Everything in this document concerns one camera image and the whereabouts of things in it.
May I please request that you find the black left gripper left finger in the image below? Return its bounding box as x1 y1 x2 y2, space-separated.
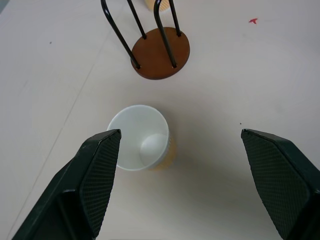
11 128 122 240

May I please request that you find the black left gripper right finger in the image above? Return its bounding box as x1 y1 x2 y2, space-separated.
240 128 320 240

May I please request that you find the white paper cup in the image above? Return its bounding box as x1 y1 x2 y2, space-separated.
106 104 178 172

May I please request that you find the yellow ribbed paper cup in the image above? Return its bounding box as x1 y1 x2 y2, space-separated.
143 0 171 13

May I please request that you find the wooden base black wire holder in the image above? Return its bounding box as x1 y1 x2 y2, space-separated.
100 0 191 81

